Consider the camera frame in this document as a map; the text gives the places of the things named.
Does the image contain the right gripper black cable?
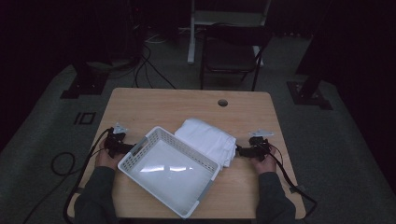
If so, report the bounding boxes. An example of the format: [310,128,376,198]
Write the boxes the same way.
[265,142,318,218]

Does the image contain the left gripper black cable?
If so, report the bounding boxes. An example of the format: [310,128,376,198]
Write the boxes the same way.
[63,127,112,224]

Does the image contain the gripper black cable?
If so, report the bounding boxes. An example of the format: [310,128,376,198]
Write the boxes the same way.
[63,127,112,224]
[265,142,318,218]

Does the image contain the black looped floor cable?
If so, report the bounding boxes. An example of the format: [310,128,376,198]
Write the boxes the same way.
[22,151,82,224]

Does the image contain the person's right hand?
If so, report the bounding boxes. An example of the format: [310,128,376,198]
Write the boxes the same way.
[250,146,278,175]

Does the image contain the black floor cables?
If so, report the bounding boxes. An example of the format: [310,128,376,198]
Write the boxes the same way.
[133,43,177,90]

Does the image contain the person's left hand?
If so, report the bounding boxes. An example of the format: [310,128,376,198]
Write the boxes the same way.
[94,146,124,172]

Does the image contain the white plastic basket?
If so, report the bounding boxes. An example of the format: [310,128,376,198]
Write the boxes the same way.
[117,125,221,219]

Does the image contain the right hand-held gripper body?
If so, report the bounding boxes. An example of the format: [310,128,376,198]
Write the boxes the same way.
[247,129,275,162]

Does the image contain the white cloth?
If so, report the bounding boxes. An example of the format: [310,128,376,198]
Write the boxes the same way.
[174,117,237,169]

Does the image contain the black folding chair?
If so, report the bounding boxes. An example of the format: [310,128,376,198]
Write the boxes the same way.
[199,22,274,91]

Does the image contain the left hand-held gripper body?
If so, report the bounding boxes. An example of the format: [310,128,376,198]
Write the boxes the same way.
[104,122,129,159]

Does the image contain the black stand with base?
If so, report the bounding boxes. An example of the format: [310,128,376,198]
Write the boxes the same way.
[286,0,333,110]
[60,60,110,100]

